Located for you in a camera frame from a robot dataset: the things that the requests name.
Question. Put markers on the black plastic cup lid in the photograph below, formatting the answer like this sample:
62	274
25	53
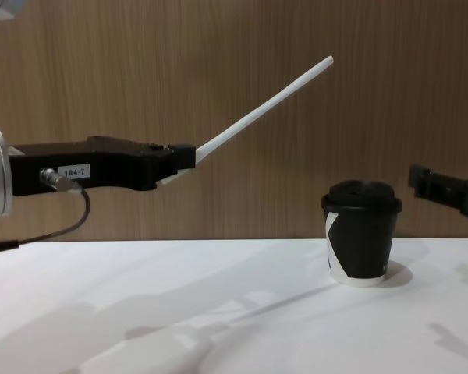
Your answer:
362	196

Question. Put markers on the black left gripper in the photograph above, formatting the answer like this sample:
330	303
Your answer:
113	167

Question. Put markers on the long white straw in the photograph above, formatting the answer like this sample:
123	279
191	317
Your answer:
257	112

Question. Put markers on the black paper cup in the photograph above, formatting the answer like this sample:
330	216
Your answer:
360	249

